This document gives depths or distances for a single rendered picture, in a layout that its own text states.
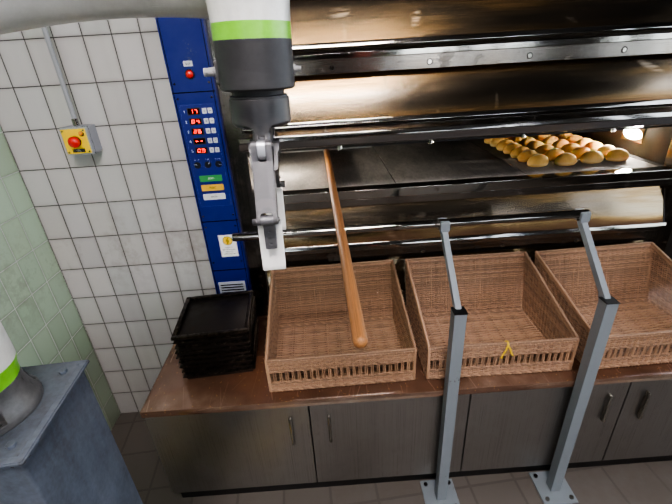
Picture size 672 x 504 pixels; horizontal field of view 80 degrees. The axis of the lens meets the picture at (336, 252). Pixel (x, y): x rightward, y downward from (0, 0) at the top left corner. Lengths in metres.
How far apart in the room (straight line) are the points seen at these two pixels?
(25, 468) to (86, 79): 1.34
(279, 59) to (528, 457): 1.82
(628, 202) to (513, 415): 1.07
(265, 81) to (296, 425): 1.35
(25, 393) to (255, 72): 0.64
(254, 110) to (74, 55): 1.35
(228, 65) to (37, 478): 0.67
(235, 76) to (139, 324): 1.78
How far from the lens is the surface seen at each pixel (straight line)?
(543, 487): 2.14
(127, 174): 1.83
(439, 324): 1.86
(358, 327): 0.81
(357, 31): 1.60
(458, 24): 1.67
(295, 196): 1.69
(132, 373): 2.39
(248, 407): 1.58
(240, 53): 0.50
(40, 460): 0.84
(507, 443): 1.91
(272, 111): 0.51
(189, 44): 1.63
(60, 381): 0.90
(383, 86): 1.64
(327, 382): 1.56
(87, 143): 1.78
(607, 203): 2.14
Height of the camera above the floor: 1.70
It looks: 27 degrees down
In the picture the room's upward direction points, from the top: 3 degrees counter-clockwise
